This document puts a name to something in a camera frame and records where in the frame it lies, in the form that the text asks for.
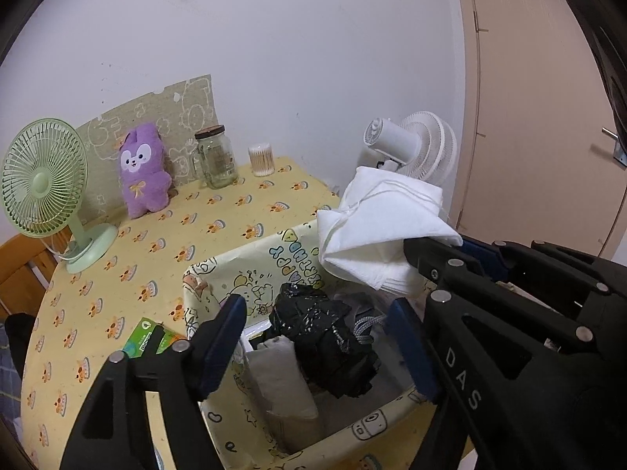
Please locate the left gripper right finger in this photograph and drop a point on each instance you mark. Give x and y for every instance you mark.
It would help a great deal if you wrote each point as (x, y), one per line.
(443, 444)

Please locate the green tissue pack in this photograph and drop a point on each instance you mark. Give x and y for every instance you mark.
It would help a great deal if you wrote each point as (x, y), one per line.
(139, 338)

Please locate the yellow patterned storage box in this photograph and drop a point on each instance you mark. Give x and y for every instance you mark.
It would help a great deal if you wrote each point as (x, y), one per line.
(382, 429)

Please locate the black garment on chair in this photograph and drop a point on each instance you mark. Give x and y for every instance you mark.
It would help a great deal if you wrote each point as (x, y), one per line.
(19, 328)

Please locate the black plastic bag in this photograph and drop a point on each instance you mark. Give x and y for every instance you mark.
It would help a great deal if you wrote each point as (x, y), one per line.
(327, 350)

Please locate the pink door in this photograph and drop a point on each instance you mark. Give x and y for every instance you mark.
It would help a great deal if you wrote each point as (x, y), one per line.
(542, 167)

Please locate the yellow patterned tablecloth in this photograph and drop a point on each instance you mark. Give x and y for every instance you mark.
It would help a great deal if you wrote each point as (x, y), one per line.
(86, 316)

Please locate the white standing fan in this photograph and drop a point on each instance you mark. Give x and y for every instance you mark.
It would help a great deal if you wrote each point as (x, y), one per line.
(422, 146)

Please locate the clear plastic package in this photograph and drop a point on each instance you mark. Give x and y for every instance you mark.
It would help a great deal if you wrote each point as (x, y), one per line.
(283, 394)

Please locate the green desk fan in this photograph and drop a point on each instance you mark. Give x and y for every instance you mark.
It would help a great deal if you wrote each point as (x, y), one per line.
(44, 177)

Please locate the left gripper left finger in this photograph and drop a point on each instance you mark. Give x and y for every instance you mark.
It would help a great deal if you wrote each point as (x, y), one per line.
(112, 429)

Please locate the purple plush toy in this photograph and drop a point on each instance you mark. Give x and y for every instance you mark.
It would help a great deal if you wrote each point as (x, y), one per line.
(144, 180)

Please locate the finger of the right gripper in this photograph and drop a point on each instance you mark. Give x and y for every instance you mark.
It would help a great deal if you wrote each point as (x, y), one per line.
(441, 254)
(584, 262)

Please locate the white cloths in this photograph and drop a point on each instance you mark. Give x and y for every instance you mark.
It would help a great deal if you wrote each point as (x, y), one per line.
(362, 240)

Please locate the grey cloth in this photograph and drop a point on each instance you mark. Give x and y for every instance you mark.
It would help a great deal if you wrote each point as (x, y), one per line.
(365, 318)

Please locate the glass jar with lid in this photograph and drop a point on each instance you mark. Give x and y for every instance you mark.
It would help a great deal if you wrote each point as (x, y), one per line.
(213, 160)

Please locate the cotton swab container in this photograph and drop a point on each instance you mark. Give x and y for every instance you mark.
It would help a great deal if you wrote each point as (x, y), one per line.
(261, 159)

